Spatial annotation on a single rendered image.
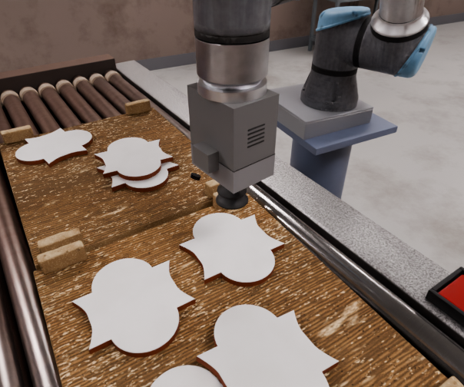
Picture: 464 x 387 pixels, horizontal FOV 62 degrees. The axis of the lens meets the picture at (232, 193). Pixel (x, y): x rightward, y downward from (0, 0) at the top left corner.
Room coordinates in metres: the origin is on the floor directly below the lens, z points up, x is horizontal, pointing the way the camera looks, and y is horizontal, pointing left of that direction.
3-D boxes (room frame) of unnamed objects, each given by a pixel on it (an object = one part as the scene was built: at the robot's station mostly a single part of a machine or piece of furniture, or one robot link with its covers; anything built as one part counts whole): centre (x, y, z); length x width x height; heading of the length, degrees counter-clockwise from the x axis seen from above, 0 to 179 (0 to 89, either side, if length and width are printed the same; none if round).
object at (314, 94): (0.99, -0.26, 0.97); 0.15 x 0.15 x 0.10
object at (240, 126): (0.40, 0.01, 1.13); 0.10 x 0.09 x 0.16; 129
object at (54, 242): (0.40, 0.24, 0.95); 0.06 x 0.02 x 0.03; 122
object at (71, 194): (0.64, 0.24, 0.93); 0.41 x 0.35 x 0.02; 32
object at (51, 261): (0.37, 0.23, 0.95); 0.06 x 0.02 x 0.03; 121
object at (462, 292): (0.32, -0.31, 0.92); 0.06 x 0.06 x 0.01; 34
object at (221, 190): (0.40, 0.00, 1.04); 0.04 x 0.04 x 0.02
